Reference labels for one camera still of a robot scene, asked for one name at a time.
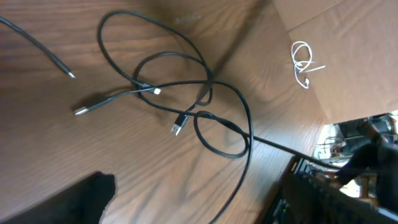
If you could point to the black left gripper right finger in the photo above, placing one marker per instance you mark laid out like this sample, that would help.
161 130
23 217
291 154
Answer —
304 199

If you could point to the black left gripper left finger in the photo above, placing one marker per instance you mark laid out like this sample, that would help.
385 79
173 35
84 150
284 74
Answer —
83 202

